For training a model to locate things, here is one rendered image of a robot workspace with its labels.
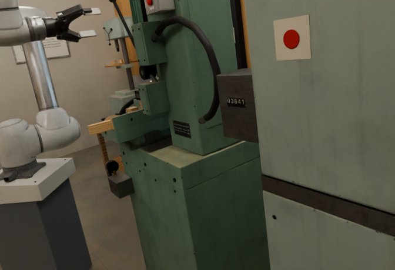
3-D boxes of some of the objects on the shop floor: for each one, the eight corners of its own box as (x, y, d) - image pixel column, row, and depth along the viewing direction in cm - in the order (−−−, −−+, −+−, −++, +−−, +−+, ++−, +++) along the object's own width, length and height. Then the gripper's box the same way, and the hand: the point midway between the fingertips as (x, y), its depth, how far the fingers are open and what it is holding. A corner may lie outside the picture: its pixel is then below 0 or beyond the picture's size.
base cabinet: (210, 238, 199) (193, 131, 181) (283, 289, 152) (270, 152, 134) (146, 275, 175) (120, 156, 157) (210, 349, 128) (183, 192, 110)
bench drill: (149, 137, 438) (126, 20, 399) (173, 145, 389) (149, 12, 350) (117, 148, 412) (89, 23, 372) (138, 158, 363) (109, 15, 323)
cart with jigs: (157, 156, 360) (147, 102, 344) (187, 167, 316) (177, 105, 300) (103, 177, 321) (89, 117, 305) (129, 193, 277) (114, 124, 261)
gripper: (46, 55, 130) (96, 47, 142) (46, 12, 110) (105, 7, 122) (40, 40, 132) (90, 34, 144) (40, -4, 112) (98, -7, 123)
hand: (94, 22), depth 132 cm, fingers open, 13 cm apart
